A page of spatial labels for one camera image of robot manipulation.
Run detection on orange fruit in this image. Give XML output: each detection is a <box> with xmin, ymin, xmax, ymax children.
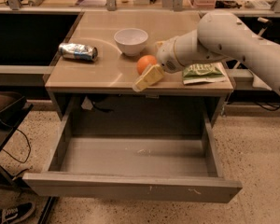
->
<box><xmin>136</xmin><ymin>55</ymin><xmax>157</xmax><ymax>75</ymax></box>

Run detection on grey cabinet with tan top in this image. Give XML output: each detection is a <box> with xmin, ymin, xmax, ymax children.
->
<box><xmin>46</xmin><ymin>11</ymin><xmax>233</xmax><ymax>133</ymax></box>

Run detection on black cable on floor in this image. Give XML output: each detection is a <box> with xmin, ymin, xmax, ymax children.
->
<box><xmin>0</xmin><ymin>121</ymin><xmax>33</xmax><ymax>165</ymax></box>

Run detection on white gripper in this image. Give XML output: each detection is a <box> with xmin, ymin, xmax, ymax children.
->
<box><xmin>133</xmin><ymin>38</ymin><xmax>179</xmax><ymax>92</ymax></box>

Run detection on open grey top drawer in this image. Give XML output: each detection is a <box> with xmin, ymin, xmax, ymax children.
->
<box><xmin>23</xmin><ymin>96</ymin><xmax>242</xmax><ymax>203</ymax></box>

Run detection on dark side cart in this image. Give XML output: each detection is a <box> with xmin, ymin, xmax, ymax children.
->
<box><xmin>0</xmin><ymin>87</ymin><xmax>33</xmax><ymax>192</ymax></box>

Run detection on white ceramic bowl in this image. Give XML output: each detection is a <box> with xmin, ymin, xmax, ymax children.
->
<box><xmin>114</xmin><ymin>28</ymin><xmax>148</xmax><ymax>56</ymax></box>

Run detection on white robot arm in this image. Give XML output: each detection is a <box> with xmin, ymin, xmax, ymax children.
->
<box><xmin>133</xmin><ymin>10</ymin><xmax>280</xmax><ymax>96</ymax></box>

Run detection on wooden stick with cap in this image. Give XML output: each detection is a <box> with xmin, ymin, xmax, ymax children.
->
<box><xmin>258</xmin><ymin>17</ymin><xmax>273</xmax><ymax>36</ymax></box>

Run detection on green chip bag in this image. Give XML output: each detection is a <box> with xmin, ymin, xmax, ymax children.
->
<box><xmin>182</xmin><ymin>63</ymin><xmax>226</xmax><ymax>85</ymax></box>

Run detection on black and white sneaker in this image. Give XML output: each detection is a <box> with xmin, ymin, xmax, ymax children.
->
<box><xmin>0</xmin><ymin>202</ymin><xmax>35</xmax><ymax>224</ymax></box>

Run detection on crushed silver soda can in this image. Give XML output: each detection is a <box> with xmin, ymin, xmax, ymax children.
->
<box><xmin>58</xmin><ymin>43</ymin><xmax>98</xmax><ymax>62</ymax></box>

